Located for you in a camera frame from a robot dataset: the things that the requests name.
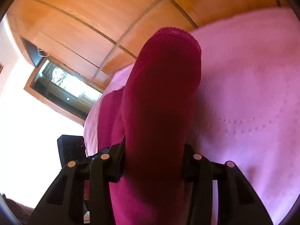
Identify wooden framed window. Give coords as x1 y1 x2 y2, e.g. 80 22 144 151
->
24 56 104 125

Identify dark red cloth garment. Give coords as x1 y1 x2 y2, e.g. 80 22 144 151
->
84 27 201 224

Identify pink bed sheet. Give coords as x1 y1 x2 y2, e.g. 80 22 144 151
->
83 7 300 225

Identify orange wooden wardrobe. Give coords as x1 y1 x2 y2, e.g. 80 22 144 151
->
7 0 288 88

